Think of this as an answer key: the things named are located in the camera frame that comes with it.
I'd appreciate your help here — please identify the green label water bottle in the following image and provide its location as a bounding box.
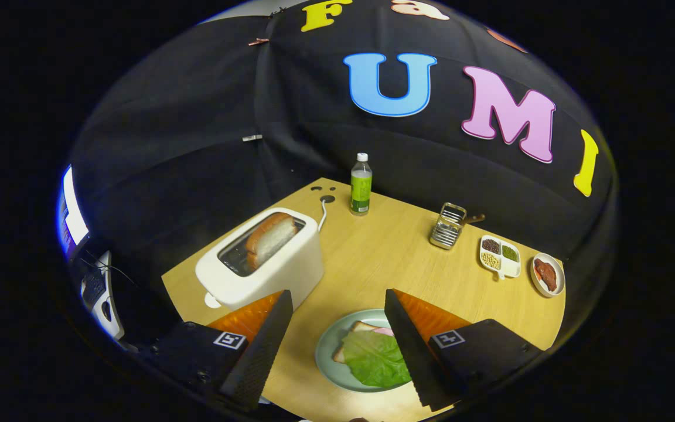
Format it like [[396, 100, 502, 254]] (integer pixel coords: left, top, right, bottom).
[[349, 152, 373, 216]]

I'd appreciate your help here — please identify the lit screen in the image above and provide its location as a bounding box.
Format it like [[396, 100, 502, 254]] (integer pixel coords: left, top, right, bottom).
[[56, 166, 89, 258]]

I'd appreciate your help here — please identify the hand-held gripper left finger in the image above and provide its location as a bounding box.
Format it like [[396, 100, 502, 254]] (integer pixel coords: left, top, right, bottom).
[[138, 290, 294, 411]]

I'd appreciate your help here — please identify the black backdrop cloth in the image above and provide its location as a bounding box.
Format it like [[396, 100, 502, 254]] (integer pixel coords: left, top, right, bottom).
[[65, 0, 619, 352]]

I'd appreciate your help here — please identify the plain white bread slice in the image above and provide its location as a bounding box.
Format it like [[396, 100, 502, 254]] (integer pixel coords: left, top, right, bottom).
[[245, 212, 300, 270]]

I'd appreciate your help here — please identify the bread slice under ham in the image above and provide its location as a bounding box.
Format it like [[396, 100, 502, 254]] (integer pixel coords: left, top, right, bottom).
[[333, 321, 386, 363]]

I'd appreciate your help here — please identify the white toaster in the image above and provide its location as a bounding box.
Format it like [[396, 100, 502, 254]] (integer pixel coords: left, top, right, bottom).
[[195, 207, 325, 311]]

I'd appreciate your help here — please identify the white oval plate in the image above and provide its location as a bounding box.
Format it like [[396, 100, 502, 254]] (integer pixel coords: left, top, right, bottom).
[[530, 252, 566, 298]]

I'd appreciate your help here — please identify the metal wire utensil holder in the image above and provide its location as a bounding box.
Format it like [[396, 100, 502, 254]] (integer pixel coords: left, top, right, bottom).
[[429, 202, 468, 251]]

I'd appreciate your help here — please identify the red meat slice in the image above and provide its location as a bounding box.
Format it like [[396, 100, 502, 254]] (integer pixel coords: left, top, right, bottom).
[[534, 258, 558, 292]]

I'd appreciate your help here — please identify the green lettuce leaf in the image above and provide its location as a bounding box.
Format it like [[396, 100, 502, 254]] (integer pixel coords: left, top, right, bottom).
[[342, 331, 412, 388]]

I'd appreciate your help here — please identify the light green round plate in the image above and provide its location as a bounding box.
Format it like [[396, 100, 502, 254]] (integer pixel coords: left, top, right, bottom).
[[315, 309, 414, 393]]

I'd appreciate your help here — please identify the white toaster cable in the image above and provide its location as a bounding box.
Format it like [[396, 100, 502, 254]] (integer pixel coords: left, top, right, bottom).
[[317, 195, 336, 233]]

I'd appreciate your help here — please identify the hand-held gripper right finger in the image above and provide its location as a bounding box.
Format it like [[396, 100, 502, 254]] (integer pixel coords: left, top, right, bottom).
[[384, 288, 543, 411]]

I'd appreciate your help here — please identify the white divided dish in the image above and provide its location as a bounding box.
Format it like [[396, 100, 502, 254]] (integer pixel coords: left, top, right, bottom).
[[478, 234, 521, 281]]

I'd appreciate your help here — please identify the white plastic device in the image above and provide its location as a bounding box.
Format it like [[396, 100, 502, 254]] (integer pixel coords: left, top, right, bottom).
[[80, 252, 124, 341]]

